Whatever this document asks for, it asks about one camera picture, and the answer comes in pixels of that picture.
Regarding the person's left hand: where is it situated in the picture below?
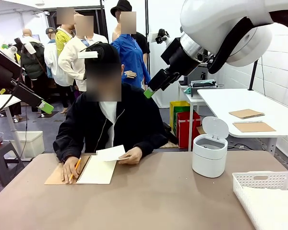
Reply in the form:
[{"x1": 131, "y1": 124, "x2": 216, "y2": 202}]
[{"x1": 118, "y1": 146, "x2": 144, "y2": 165}]

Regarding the white perforated plastic basket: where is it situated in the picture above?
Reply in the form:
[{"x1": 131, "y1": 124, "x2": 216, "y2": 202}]
[{"x1": 232, "y1": 170, "x2": 288, "y2": 230}]

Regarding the black stand pole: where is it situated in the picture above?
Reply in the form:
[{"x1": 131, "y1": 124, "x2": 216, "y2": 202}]
[{"x1": 248, "y1": 59, "x2": 259, "y2": 91}]

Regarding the black tray with items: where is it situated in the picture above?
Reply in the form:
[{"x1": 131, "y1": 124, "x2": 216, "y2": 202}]
[{"x1": 191, "y1": 80, "x2": 218, "y2": 98}]

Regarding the black backdrop pole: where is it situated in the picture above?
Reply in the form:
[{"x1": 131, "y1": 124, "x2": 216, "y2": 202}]
[{"x1": 145, "y1": 0, "x2": 151, "y2": 80}]

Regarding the red shopping bag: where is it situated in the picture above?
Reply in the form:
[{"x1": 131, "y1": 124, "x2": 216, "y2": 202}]
[{"x1": 176, "y1": 110, "x2": 202, "y2": 149}]

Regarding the person in black jacket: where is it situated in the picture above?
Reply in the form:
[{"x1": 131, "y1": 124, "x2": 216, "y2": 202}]
[{"x1": 53, "y1": 82, "x2": 168, "y2": 163}]

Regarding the capped person in white shirt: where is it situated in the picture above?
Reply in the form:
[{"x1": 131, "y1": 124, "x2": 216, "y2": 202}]
[{"x1": 43, "y1": 26, "x2": 74, "y2": 108}]

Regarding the grey plastic stool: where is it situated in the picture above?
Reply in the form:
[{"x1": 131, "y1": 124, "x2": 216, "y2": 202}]
[{"x1": 0, "y1": 140, "x2": 24, "y2": 187}]

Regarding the person's left forearm black sleeve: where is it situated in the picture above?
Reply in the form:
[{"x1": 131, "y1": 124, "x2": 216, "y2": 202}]
[{"x1": 136, "y1": 133, "x2": 168, "y2": 154}]

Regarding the white plastic crate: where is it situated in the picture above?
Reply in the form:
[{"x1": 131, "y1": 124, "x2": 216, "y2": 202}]
[{"x1": 9, "y1": 130, "x2": 45, "y2": 159}]

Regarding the brown cardboard spiral notebook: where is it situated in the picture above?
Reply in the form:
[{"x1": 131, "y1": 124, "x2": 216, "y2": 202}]
[
  {"x1": 232, "y1": 121, "x2": 276, "y2": 133},
  {"x1": 228, "y1": 109, "x2": 265, "y2": 120}
]

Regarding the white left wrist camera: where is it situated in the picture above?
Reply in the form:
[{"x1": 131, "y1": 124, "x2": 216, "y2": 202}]
[{"x1": 13, "y1": 37, "x2": 36, "y2": 55}]

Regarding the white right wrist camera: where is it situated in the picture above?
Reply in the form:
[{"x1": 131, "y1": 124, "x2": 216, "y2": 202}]
[{"x1": 147, "y1": 28, "x2": 170, "y2": 45}]

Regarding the grey coffee machine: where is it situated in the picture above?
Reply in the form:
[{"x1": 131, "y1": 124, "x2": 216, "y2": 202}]
[{"x1": 182, "y1": 64, "x2": 213, "y2": 86}]

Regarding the white notebook page sheet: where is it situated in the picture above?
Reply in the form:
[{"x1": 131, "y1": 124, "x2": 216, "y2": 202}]
[{"x1": 96, "y1": 144, "x2": 132, "y2": 162}]

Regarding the black floor cable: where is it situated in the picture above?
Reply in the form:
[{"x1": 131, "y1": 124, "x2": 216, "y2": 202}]
[{"x1": 228, "y1": 143, "x2": 252, "y2": 151}]

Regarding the black cap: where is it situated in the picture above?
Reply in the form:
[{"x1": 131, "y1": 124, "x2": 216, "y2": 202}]
[{"x1": 85, "y1": 43, "x2": 122, "y2": 65}]

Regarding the thin black hanging cable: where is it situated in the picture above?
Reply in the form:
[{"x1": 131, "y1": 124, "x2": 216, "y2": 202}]
[{"x1": 261, "y1": 58, "x2": 266, "y2": 96}]

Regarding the large white side table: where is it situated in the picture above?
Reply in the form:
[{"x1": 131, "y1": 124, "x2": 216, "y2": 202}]
[{"x1": 197, "y1": 88, "x2": 288, "y2": 156}]

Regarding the green yellow shopping bag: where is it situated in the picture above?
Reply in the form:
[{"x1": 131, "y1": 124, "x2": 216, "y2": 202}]
[{"x1": 169, "y1": 100, "x2": 192, "y2": 135}]

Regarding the mannequin in blue shirt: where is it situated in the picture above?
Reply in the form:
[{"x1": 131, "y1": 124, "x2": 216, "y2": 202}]
[{"x1": 110, "y1": 11, "x2": 151, "y2": 88}]

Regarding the small white side table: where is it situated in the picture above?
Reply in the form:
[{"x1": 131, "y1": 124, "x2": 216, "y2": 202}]
[{"x1": 178, "y1": 82, "x2": 207, "y2": 152}]

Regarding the yellow pencil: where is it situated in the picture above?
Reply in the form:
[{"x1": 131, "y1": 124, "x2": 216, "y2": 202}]
[{"x1": 69, "y1": 157, "x2": 82, "y2": 180}]

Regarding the thick black arm hose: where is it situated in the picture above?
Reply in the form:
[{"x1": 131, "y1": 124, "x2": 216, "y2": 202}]
[{"x1": 207, "y1": 9, "x2": 288, "y2": 75}]

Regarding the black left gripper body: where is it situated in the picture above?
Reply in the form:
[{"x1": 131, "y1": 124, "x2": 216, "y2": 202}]
[{"x1": 0, "y1": 51, "x2": 24, "y2": 91}]

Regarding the white desk with leg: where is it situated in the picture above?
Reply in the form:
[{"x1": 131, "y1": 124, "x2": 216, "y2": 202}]
[{"x1": 0, "y1": 93, "x2": 33, "y2": 161}]

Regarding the person in yellow jacket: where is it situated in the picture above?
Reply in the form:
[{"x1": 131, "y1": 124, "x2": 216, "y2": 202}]
[{"x1": 55, "y1": 7, "x2": 75, "y2": 57}]

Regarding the black chair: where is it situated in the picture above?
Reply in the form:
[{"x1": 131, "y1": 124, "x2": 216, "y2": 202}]
[{"x1": 162, "y1": 122, "x2": 179, "y2": 145}]

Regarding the white head-mounted camera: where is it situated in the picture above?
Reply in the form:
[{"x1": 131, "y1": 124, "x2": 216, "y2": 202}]
[{"x1": 77, "y1": 42, "x2": 106, "y2": 60}]

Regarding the white trash can with lid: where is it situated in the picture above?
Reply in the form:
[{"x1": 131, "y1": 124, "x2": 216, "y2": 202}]
[{"x1": 192, "y1": 116, "x2": 229, "y2": 178}]

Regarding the spiral notebook brown cover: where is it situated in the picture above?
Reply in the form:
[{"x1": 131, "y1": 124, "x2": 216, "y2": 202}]
[{"x1": 44, "y1": 155, "x2": 118, "y2": 185}]

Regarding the black bucket hat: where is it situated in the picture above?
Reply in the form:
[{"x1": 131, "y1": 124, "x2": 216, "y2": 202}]
[{"x1": 110, "y1": 0, "x2": 132, "y2": 18}]

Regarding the person's right hand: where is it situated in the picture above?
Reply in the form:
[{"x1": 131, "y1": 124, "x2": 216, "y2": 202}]
[{"x1": 61, "y1": 157, "x2": 84, "y2": 185}]

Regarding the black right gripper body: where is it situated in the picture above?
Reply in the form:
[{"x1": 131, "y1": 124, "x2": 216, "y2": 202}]
[{"x1": 160, "y1": 37, "x2": 202, "y2": 77}]

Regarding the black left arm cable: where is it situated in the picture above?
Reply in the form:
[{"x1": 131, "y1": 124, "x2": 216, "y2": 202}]
[{"x1": 0, "y1": 44, "x2": 24, "y2": 117}]

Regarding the mannequin in dark vest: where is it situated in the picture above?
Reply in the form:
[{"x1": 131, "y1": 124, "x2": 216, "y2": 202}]
[{"x1": 21, "y1": 28, "x2": 48, "y2": 113}]

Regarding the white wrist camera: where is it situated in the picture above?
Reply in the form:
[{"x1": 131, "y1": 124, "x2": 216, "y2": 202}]
[
  {"x1": 147, "y1": 28, "x2": 170, "y2": 45},
  {"x1": 13, "y1": 37, "x2": 36, "y2": 55}
]

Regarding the mannequin in black shirt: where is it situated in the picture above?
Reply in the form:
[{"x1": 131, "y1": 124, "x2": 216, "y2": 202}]
[{"x1": 132, "y1": 31, "x2": 151, "y2": 84}]

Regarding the person in cream jacket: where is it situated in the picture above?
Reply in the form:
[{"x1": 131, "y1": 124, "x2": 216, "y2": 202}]
[{"x1": 58, "y1": 14, "x2": 108, "y2": 92}]

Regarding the person's right forearm black sleeve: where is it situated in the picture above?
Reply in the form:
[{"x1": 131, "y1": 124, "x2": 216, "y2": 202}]
[{"x1": 53, "y1": 129, "x2": 80, "y2": 163}]

